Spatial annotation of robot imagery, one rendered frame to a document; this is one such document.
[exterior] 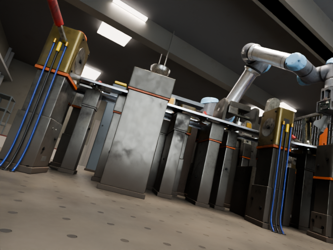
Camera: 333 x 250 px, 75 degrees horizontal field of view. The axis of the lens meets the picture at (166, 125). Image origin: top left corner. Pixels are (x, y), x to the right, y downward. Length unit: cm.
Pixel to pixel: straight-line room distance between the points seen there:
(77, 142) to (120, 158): 24
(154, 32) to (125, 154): 371
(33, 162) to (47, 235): 36
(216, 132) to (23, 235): 67
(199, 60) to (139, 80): 398
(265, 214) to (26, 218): 57
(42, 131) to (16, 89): 858
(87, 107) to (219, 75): 419
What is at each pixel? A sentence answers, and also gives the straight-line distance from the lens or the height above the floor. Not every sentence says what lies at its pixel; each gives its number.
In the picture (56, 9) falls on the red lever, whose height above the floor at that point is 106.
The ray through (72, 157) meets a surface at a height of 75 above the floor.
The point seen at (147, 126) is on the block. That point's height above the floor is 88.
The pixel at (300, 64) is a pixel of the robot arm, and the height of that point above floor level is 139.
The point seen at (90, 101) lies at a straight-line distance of 78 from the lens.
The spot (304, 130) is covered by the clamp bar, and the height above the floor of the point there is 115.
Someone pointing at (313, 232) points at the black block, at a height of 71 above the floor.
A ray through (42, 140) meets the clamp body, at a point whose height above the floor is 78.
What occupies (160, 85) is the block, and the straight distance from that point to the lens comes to 61.
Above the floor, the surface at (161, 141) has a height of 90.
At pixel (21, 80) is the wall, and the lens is 920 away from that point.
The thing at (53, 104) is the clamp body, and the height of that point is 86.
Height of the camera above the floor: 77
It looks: 13 degrees up
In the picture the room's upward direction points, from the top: 14 degrees clockwise
